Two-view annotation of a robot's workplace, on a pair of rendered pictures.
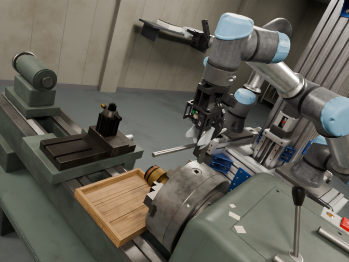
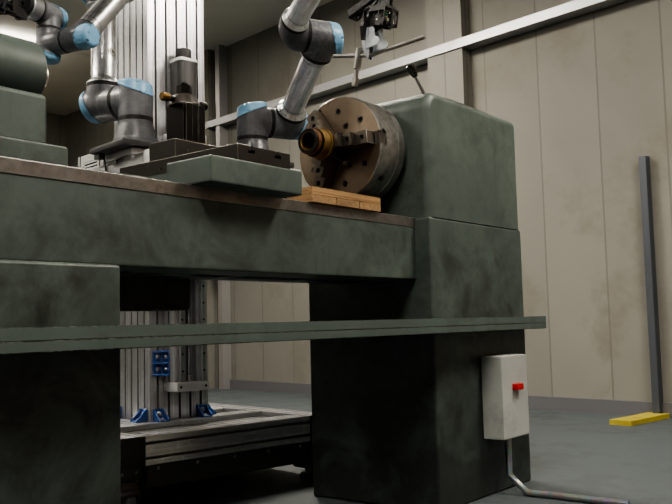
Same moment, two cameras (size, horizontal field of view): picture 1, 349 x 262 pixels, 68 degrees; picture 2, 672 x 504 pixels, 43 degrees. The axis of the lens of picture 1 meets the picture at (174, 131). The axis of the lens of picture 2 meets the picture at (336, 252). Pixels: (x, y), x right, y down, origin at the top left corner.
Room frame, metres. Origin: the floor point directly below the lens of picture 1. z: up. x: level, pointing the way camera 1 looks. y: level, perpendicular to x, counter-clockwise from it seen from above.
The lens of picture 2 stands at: (0.52, 2.39, 0.56)
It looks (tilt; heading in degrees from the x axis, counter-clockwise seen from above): 5 degrees up; 276
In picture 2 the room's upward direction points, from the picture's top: 1 degrees counter-clockwise
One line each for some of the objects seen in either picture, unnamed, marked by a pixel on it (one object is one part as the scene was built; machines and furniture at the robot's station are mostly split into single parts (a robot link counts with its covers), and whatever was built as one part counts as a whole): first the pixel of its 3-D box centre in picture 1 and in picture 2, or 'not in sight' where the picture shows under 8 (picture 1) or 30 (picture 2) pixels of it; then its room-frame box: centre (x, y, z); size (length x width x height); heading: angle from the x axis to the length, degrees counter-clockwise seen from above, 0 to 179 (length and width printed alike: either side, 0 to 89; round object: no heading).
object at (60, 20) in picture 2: not in sight; (48, 15); (1.71, -0.10, 1.56); 0.11 x 0.08 x 0.09; 71
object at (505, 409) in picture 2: not in sight; (557, 427); (0.15, -0.30, 0.22); 0.42 x 0.18 x 0.44; 148
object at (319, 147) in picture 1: (324, 151); (253, 120); (1.17, -0.69, 1.33); 0.13 x 0.12 x 0.14; 31
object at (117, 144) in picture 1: (108, 139); (193, 156); (1.13, 0.30, 1.00); 0.20 x 0.10 x 0.05; 58
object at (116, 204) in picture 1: (130, 200); (297, 206); (0.89, 0.07, 0.89); 0.36 x 0.30 x 0.04; 148
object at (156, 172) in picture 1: (158, 179); (317, 143); (0.84, -0.01, 1.08); 0.09 x 0.09 x 0.09; 58
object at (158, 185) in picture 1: (156, 197); (357, 140); (0.72, -0.02, 1.09); 0.12 x 0.11 x 0.05; 148
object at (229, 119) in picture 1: (233, 119); (135, 132); (1.50, -0.31, 1.21); 0.15 x 0.15 x 0.10
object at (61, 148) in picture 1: (92, 146); (202, 169); (1.09, 0.36, 0.95); 0.43 x 0.18 x 0.04; 148
